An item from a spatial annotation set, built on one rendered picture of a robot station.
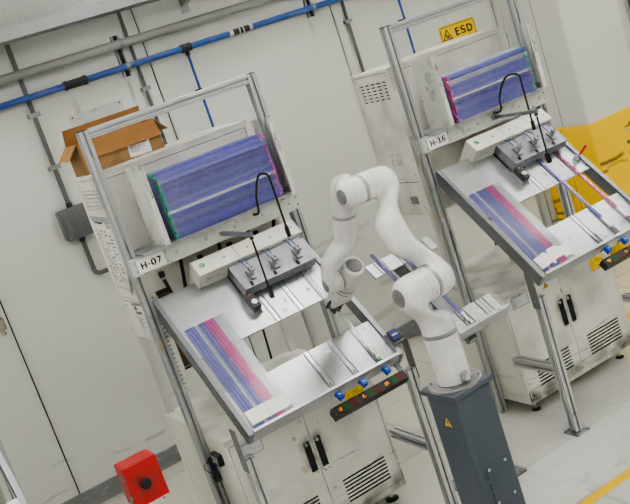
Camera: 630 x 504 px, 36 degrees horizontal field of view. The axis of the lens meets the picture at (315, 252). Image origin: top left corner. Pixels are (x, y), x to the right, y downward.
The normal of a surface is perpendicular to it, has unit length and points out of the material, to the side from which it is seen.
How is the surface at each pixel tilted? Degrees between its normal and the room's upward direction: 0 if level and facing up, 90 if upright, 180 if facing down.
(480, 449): 90
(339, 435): 90
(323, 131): 90
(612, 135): 90
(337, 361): 42
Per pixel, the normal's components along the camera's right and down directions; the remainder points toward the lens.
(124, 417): 0.48, 0.03
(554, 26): -0.82, 0.37
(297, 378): 0.10, -0.66
